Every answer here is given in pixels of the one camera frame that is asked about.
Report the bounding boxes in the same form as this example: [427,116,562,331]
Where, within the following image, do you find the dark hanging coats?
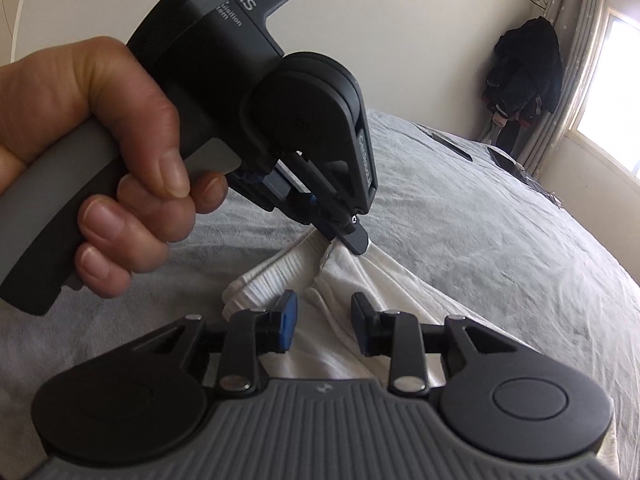
[482,17,563,128]

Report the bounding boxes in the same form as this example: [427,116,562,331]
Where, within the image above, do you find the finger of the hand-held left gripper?
[272,152,371,256]

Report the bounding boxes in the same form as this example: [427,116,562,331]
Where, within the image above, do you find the window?
[575,5,640,181]

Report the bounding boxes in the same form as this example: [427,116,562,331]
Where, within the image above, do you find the charging cable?
[522,170,566,208]

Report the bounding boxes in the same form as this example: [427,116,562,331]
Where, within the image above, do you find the black tablet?
[487,146,526,173]

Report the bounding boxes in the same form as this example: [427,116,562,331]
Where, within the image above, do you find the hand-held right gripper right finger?
[351,292,508,395]

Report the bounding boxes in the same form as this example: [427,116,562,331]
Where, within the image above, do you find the dark flat phone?
[422,127,473,161]

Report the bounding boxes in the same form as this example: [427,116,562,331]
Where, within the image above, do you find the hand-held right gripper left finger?
[134,291,298,393]

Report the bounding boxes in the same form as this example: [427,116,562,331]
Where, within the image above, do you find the white pants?
[221,232,618,480]

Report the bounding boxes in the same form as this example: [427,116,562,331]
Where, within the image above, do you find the person's left hand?
[0,36,228,301]

